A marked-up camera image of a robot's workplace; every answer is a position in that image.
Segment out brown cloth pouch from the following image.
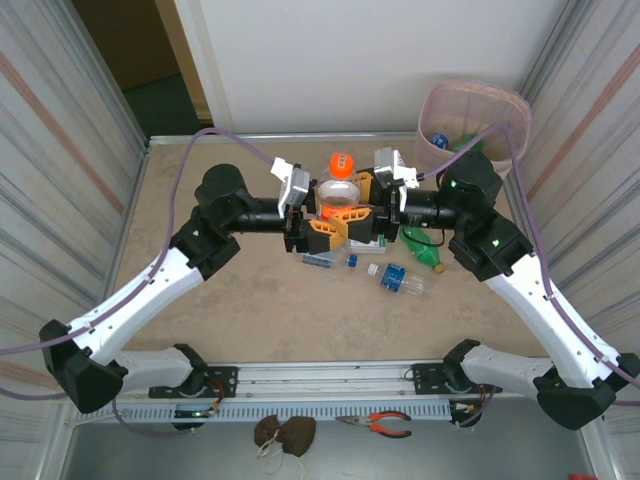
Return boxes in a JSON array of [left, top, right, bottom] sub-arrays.
[[279, 415, 318, 457], [253, 414, 284, 448]]

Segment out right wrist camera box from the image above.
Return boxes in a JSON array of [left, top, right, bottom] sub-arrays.
[[373, 146, 426, 190]]

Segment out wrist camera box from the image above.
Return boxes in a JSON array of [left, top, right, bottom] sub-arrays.
[[373, 146, 426, 190], [269, 156, 312, 220]]

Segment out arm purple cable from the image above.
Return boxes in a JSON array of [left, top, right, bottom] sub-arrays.
[[418, 124, 640, 429], [0, 128, 277, 439]]

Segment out pink plastic bin liner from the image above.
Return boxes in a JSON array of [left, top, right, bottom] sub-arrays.
[[417, 82, 533, 174]]

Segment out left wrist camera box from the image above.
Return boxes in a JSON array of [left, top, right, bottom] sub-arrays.
[[269, 156, 312, 220]]

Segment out orange-handled pliers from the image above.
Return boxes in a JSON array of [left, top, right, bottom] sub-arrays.
[[334, 410, 414, 440]]

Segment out white door frame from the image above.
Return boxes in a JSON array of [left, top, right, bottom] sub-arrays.
[[172, 0, 236, 135]]

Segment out wide aluminium mounting rail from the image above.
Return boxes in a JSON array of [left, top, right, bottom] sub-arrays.
[[119, 357, 539, 404]]

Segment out small black controller board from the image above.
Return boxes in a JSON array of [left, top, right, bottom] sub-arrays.
[[172, 407, 221, 420], [448, 399, 485, 419]]

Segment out blue-label bottle white cap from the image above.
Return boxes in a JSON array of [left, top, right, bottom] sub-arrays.
[[367, 263, 434, 301]]

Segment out small orange-label bottle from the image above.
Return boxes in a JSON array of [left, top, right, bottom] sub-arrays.
[[314, 152, 362, 224]]

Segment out clear bottle pale blue label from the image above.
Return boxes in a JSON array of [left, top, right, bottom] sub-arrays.
[[301, 249, 359, 270]]

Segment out beige plastic waste bin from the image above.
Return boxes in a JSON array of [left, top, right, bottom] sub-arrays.
[[415, 82, 533, 177]]

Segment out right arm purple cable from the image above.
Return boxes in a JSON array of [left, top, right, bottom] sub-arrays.
[[418, 124, 640, 429]]

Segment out white slotted cable duct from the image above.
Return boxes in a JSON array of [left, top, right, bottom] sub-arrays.
[[112, 399, 484, 424]]

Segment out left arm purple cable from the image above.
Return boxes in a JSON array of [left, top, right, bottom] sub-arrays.
[[0, 128, 277, 439]]

